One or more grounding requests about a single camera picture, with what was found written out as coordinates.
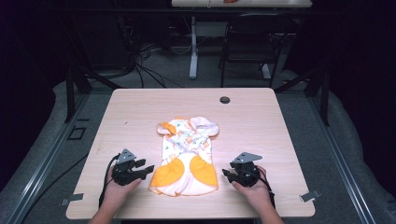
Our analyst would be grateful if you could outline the black metal chair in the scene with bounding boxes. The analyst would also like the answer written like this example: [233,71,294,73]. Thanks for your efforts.
[218,12,295,89]

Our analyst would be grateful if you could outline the person's left hand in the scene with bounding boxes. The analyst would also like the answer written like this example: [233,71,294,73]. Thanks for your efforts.
[102,167,143,208]

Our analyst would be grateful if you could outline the person's right hand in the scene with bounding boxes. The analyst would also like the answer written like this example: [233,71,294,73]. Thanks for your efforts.
[231,164,275,213]

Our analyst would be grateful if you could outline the grey tape strip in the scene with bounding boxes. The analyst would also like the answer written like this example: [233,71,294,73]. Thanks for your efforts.
[299,189,322,203]
[60,192,85,206]

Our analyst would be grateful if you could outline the bundle of black floor cables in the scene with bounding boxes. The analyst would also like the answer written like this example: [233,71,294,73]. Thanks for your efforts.
[115,15,185,90]

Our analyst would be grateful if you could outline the aluminium floor rail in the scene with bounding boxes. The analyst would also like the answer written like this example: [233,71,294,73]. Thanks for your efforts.
[306,92,376,224]
[6,92,92,224]

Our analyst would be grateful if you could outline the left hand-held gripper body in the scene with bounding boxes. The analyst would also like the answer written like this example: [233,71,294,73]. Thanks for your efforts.
[111,148,142,187]

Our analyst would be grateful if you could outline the white and orange baby romper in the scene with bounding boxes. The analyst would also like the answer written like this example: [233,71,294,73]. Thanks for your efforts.
[148,116,220,198]

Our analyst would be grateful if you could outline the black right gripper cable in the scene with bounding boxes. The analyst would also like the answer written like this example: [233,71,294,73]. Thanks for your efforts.
[248,167,276,209]

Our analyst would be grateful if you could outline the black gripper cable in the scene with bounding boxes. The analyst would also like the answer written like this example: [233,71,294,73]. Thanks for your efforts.
[248,167,276,209]
[98,153,121,209]

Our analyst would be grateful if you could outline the white table leg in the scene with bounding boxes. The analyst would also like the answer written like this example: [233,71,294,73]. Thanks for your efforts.
[189,16,201,80]

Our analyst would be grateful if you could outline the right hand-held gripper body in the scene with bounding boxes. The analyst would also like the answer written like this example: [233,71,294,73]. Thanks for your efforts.
[230,151,263,189]

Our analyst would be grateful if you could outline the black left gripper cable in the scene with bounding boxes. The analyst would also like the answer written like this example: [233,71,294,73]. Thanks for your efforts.
[98,153,121,209]

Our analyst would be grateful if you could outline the black metal frame stand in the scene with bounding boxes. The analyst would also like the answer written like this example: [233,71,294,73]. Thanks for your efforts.
[64,18,123,123]
[274,66,332,127]

